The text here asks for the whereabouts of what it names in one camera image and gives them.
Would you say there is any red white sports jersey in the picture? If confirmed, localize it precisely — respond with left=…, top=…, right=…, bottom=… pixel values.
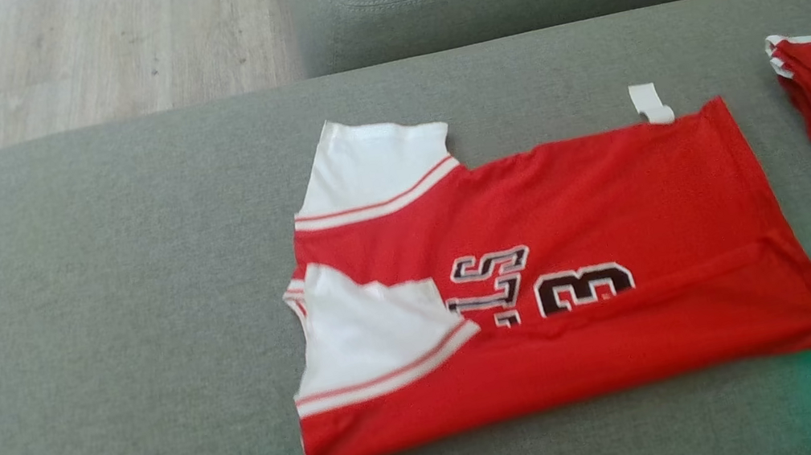
left=252, top=45, right=811, bottom=455

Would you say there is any grey fabric sofa seat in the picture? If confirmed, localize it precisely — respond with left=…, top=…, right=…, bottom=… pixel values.
left=0, top=0, right=811, bottom=455

